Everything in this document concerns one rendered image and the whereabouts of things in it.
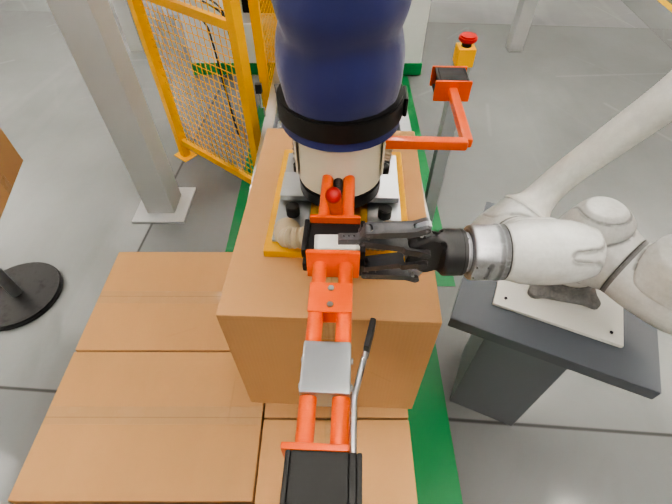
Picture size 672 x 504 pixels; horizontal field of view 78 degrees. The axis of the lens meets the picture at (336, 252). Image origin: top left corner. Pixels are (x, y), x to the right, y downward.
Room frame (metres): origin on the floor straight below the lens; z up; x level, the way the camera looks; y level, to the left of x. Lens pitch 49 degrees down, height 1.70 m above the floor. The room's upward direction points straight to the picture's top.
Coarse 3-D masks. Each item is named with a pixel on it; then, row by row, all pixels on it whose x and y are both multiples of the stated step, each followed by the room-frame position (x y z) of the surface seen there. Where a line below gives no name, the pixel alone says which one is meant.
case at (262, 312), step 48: (288, 144) 0.91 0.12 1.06; (240, 240) 0.57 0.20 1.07; (240, 288) 0.45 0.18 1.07; (288, 288) 0.45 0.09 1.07; (384, 288) 0.45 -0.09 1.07; (432, 288) 0.45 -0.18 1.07; (240, 336) 0.39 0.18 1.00; (288, 336) 0.38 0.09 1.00; (384, 336) 0.38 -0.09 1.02; (432, 336) 0.37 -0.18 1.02; (288, 384) 0.38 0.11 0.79; (384, 384) 0.37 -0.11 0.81
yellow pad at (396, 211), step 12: (396, 156) 0.83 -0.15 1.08; (384, 168) 0.74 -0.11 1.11; (396, 168) 0.78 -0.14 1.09; (372, 204) 0.65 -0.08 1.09; (384, 204) 0.63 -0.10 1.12; (396, 204) 0.65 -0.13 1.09; (360, 216) 0.62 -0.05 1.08; (372, 216) 0.62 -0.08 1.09; (384, 216) 0.60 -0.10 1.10; (396, 216) 0.62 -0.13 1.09; (372, 252) 0.52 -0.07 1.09; (384, 252) 0.52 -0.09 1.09
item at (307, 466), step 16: (288, 448) 0.13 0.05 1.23; (304, 448) 0.13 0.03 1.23; (320, 448) 0.13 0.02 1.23; (336, 448) 0.13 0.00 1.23; (288, 464) 0.11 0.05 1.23; (304, 464) 0.11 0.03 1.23; (320, 464) 0.11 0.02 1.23; (336, 464) 0.11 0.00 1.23; (288, 480) 0.10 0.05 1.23; (304, 480) 0.10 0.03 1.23; (320, 480) 0.10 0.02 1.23; (336, 480) 0.10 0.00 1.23; (288, 496) 0.08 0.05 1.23; (304, 496) 0.08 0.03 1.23; (320, 496) 0.08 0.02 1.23; (336, 496) 0.08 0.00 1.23
